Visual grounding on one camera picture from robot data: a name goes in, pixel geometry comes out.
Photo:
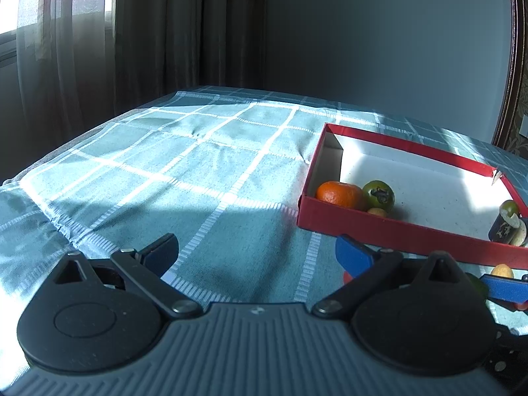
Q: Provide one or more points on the dark wooden frame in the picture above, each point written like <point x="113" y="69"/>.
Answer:
<point x="513" y="70"/>

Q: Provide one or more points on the white wall switch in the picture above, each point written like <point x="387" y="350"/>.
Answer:
<point x="524" y="126"/>

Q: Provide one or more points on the green tomato with calyx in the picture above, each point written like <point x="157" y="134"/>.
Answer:
<point x="377" y="194"/>

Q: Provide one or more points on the dark cut toy fruit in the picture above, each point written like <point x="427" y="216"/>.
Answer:
<point x="501" y="229"/>

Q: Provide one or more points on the orange mandarin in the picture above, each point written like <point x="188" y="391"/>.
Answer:
<point x="340" y="194"/>

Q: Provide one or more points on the green lime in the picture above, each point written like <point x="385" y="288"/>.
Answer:
<point x="478" y="285"/>

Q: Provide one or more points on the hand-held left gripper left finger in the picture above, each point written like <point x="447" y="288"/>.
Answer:
<point x="159" y="255"/>

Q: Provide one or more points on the red cardboard box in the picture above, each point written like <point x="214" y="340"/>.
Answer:
<point x="392" y="231"/>

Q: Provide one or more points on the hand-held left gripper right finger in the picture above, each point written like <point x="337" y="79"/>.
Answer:
<point x="354" y="255"/>

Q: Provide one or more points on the teal checked tablecloth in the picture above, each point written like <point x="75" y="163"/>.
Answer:
<point x="165" y="173"/>

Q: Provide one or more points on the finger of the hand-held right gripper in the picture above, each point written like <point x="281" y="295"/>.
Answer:
<point x="501" y="359"/>
<point x="505" y="288"/>

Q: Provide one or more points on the brown curtain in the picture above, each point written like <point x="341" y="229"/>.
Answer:
<point x="144" y="29"/>

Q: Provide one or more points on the small yellow round fruit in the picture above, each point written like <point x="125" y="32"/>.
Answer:
<point x="377" y="213"/>
<point x="502" y="271"/>

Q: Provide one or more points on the red tomato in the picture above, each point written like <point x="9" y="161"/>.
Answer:
<point x="348" y="277"/>

